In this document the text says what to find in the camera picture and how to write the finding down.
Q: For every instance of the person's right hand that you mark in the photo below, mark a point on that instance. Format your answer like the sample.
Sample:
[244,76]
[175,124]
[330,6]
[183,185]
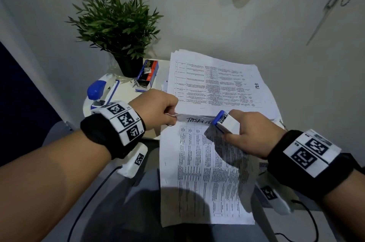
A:
[256,136]

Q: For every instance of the person's left hand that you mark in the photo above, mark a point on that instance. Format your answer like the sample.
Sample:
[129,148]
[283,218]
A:
[154,107]

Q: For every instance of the blue white stapler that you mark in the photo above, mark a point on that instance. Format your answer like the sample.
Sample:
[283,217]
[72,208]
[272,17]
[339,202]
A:
[97,90]
[228,124]

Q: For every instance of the blue staples box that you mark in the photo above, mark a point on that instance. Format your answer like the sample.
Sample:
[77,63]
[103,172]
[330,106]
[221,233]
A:
[148,74]

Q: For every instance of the stack of printed papers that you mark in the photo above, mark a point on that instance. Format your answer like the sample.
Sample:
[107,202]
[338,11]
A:
[216,85]

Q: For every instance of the printed paper bundle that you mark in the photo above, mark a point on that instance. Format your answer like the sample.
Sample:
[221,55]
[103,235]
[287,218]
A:
[194,170]

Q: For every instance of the person's left forearm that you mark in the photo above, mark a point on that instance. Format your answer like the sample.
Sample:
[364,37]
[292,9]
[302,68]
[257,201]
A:
[42,187]

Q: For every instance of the person's grey trousers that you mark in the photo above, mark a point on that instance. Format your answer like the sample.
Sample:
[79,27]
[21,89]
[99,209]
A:
[128,216]

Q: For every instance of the green potted plant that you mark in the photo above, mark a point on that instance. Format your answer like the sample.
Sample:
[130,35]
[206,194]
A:
[114,22]

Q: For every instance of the grey round stool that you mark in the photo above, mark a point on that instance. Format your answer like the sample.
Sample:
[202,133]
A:
[57,133]

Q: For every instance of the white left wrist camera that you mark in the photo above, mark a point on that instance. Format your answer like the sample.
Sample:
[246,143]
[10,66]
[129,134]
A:
[131,164]

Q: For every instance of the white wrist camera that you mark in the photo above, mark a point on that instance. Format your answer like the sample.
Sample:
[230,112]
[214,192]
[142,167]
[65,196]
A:
[131,164]
[279,204]

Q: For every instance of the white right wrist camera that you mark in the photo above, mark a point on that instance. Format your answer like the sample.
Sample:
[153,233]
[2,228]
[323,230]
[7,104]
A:
[279,204]

